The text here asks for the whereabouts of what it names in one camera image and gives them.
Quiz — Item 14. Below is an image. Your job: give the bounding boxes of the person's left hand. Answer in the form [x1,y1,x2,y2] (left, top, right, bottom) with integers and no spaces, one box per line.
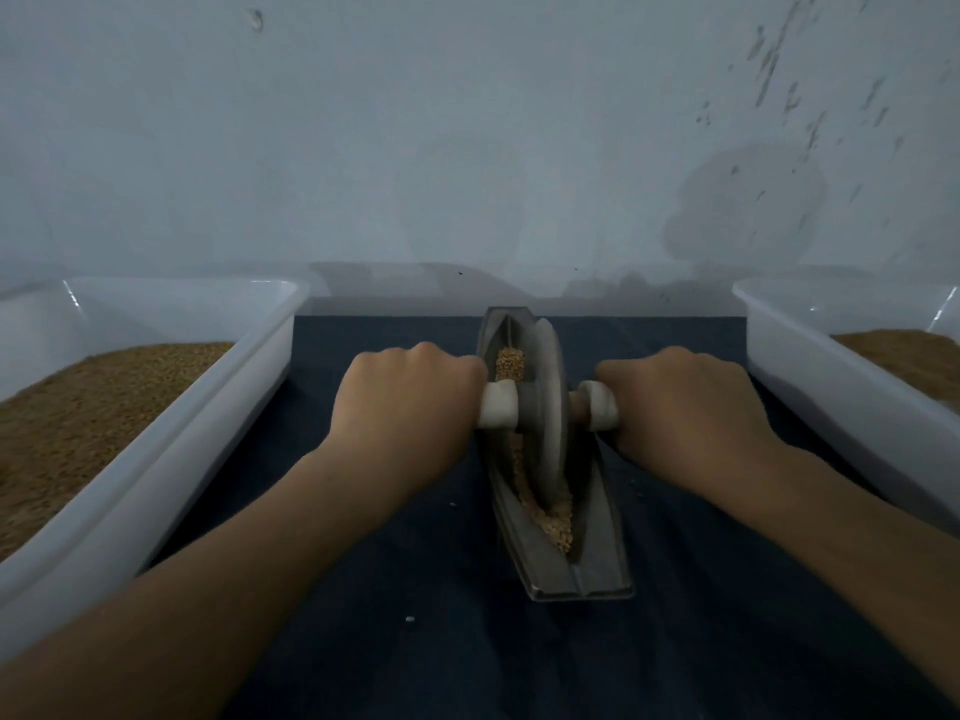
[324,343,491,501]

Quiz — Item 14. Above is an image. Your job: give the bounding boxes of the person's right hand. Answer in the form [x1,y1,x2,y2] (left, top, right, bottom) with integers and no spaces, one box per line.
[595,346,789,504]

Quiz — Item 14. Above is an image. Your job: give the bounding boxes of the metal grinding wheel with handles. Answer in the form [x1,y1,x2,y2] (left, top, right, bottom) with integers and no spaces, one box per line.
[477,316,620,511]

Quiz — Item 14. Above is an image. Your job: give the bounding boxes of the white plastic tray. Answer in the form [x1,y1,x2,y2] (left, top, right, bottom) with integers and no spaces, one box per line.
[0,277,311,661]
[732,277,960,526]

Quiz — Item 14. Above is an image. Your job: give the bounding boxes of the small ground grain portion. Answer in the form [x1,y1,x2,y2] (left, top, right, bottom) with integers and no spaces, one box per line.
[495,346,578,555]

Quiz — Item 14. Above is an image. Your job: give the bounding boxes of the boat-shaped metal grinding trough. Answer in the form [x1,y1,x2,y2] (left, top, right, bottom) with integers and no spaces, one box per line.
[477,305,636,604]

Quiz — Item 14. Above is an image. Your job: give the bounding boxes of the person's right forearm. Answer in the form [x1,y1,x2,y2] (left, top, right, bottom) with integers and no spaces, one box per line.
[727,445,960,699]

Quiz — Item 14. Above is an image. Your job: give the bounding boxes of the person's left forearm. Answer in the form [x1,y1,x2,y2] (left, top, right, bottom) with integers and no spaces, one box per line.
[0,442,399,720]

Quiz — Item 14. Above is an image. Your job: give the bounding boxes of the dark blue tablecloth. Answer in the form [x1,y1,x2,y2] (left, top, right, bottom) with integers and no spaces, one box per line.
[142,314,960,720]

